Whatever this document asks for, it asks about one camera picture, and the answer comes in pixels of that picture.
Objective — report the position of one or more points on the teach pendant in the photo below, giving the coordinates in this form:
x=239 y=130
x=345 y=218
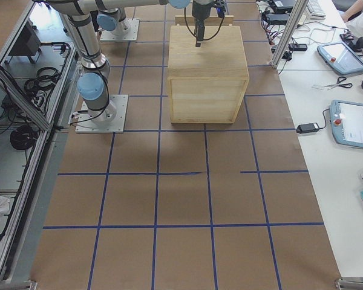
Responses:
x=347 y=123
x=342 y=59

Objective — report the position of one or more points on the black handled scissors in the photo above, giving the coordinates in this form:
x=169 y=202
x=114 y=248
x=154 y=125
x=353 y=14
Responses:
x=339 y=83

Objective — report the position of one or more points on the aluminium frame post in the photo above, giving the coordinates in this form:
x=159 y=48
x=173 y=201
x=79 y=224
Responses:
x=292 y=23

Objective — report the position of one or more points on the black power adapter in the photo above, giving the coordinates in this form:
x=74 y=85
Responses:
x=307 y=128

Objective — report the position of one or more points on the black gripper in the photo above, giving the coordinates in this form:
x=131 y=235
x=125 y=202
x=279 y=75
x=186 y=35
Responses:
x=200 y=11

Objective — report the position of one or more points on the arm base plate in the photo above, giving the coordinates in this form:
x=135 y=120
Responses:
x=111 y=120
x=131 y=35

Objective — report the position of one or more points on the upper teach pendant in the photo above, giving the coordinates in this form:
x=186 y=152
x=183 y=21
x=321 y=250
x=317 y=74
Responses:
x=342 y=59

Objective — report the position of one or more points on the lower teach pendant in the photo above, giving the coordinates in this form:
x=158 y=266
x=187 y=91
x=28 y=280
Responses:
x=347 y=123

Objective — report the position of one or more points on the aluminium side frame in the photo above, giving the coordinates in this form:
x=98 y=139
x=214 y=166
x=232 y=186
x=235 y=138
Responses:
x=24 y=125

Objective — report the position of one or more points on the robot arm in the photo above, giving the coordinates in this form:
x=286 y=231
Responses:
x=82 y=30
x=118 y=18

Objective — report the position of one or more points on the wooden drawer cabinet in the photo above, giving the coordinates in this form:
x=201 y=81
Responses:
x=206 y=84

